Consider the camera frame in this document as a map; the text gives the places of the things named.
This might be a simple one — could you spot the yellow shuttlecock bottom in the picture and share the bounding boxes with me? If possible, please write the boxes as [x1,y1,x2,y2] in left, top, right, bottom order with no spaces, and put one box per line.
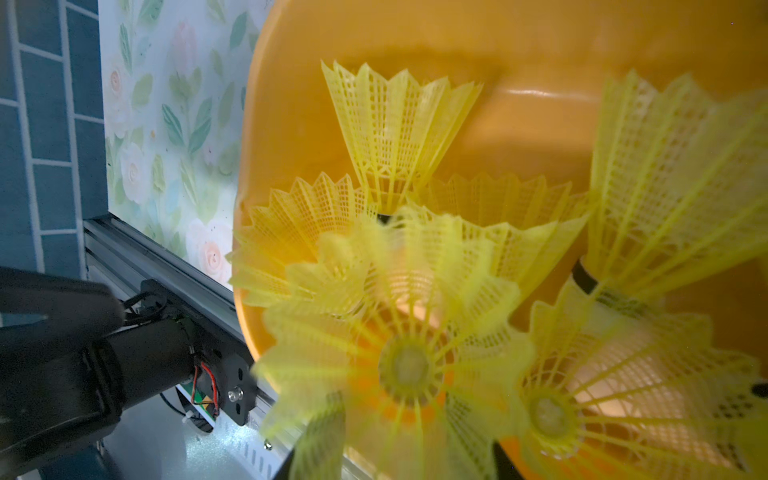
[581,72,767,301]

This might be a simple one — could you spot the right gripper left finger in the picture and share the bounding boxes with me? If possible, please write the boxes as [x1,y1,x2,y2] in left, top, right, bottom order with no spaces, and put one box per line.
[271,391,346,479]

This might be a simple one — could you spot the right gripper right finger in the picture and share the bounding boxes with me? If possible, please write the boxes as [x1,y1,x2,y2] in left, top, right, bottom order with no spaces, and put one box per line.
[443,395,526,480]

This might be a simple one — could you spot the yellow plastic storage box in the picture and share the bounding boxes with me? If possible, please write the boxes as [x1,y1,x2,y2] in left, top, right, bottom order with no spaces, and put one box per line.
[233,1,767,463]

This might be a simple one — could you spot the yellow shuttlecock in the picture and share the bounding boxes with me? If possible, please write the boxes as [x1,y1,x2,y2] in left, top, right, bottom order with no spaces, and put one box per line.
[408,173,591,298]
[254,207,534,479]
[581,72,767,301]
[506,283,767,479]
[230,173,376,308]
[321,62,483,215]

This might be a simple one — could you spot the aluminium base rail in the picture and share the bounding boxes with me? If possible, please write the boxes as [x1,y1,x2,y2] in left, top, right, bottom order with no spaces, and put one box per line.
[84,215,293,479]

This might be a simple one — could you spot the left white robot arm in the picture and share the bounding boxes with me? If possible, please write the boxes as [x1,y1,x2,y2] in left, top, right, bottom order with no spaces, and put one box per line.
[1,267,258,479]

